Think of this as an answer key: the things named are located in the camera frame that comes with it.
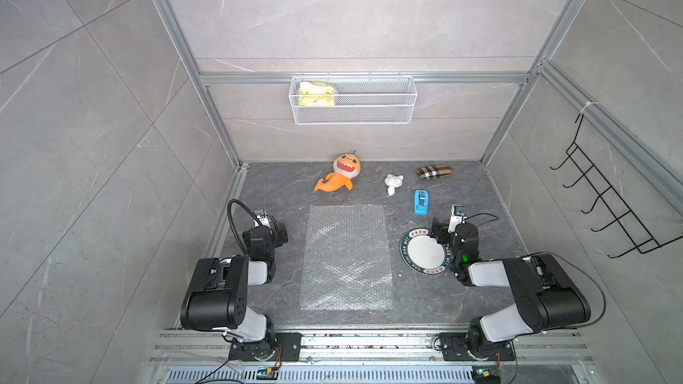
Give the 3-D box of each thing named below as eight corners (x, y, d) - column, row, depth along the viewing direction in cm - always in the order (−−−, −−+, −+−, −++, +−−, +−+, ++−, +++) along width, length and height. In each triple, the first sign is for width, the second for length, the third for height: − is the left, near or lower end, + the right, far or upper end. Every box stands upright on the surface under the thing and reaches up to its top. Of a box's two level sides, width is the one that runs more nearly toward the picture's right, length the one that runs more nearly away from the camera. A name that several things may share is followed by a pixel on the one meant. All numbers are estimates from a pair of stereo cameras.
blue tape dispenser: (414, 215, 104) (416, 209, 101) (413, 194, 111) (415, 188, 108) (428, 216, 104) (430, 211, 101) (426, 195, 111) (428, 189, 108)
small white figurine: (386, 196, 111) (387, 191, 108) (384, 178, 117) (384, 173, 114) (404, 195, 111) (405, 191, 108) (401, 178, 117) (402, 173, 114)
